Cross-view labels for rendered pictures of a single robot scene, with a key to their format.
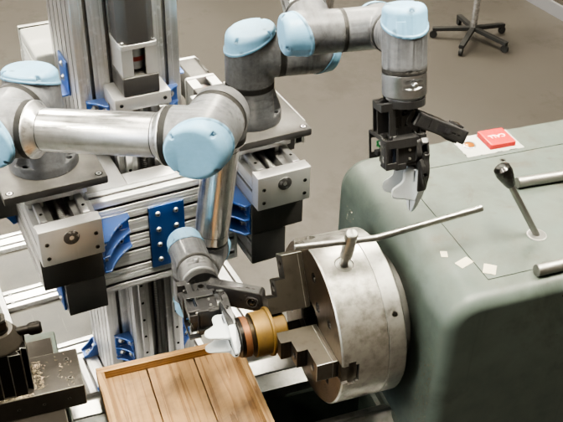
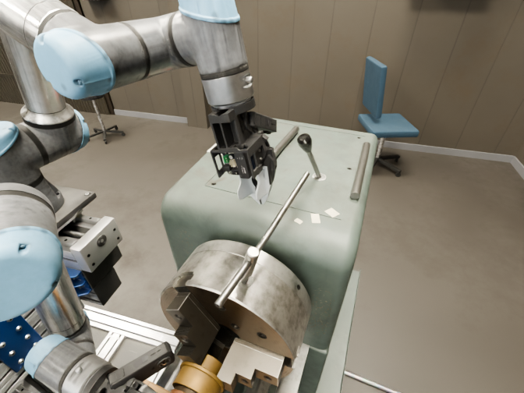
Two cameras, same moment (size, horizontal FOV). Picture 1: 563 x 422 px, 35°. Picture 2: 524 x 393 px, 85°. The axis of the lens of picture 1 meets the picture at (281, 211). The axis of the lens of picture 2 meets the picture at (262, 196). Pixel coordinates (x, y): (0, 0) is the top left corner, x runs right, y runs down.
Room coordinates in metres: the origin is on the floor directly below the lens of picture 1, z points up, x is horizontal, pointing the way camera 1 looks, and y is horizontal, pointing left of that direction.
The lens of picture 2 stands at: (1.00, 0.10, 1.67)
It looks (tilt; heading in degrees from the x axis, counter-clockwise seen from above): 38 degrees down; 312
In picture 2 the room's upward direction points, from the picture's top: straight up
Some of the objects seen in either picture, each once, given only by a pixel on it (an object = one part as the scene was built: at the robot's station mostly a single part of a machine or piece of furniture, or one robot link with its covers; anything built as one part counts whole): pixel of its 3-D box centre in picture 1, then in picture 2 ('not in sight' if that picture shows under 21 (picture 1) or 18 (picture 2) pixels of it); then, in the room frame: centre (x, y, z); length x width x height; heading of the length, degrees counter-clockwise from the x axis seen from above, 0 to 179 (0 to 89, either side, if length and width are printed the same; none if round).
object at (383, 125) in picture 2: not in sight; (385, 120); (1.93, -2.79, 0.53); 0.62 x 0.59 x 1.06; 25
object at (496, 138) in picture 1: (496, 140); not in sight; (1.64, -0.45, 1.26); 0.06 x 0.06 x 0.02; 20
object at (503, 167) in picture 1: (503, 175); (304, 143); (1.32, -0.39, 1.38); 0.04 x 0.03 x 0.05; 110
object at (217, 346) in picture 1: (220, 346); not in sight; (1.20, 0.11, 1.07); 0.09 x 0.06 x 0.03; 19
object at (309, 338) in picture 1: (315, 355); (258, 364); (1.17, -0.07, 1.08); 0.12 x 0.11 x 0.05; 20
